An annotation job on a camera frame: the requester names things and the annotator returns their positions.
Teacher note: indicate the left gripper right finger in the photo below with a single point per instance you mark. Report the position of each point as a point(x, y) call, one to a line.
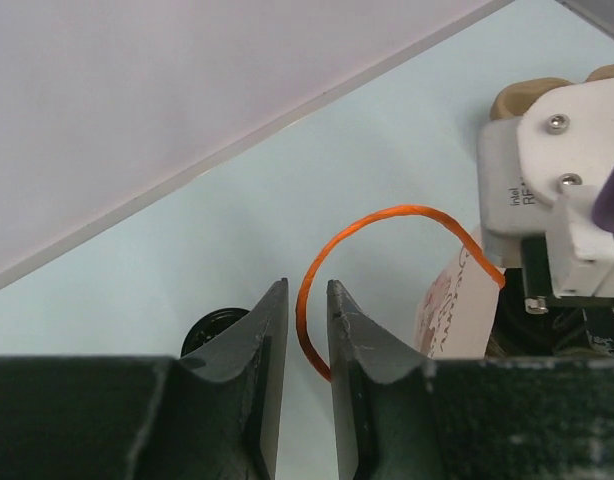
point(401, 415)

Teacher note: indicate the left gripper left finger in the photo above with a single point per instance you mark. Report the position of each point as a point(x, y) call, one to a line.
point(213, 413)

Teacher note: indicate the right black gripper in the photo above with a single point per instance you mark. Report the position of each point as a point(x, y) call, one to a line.
point(560, 332)

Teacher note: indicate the beige paper takeout bag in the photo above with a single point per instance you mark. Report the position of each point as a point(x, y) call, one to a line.
point(455, 317)

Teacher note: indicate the short black coffee cup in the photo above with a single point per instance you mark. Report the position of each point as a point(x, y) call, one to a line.
point(210, 326)

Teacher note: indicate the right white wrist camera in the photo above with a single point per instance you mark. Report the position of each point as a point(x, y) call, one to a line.
point(546, 196)

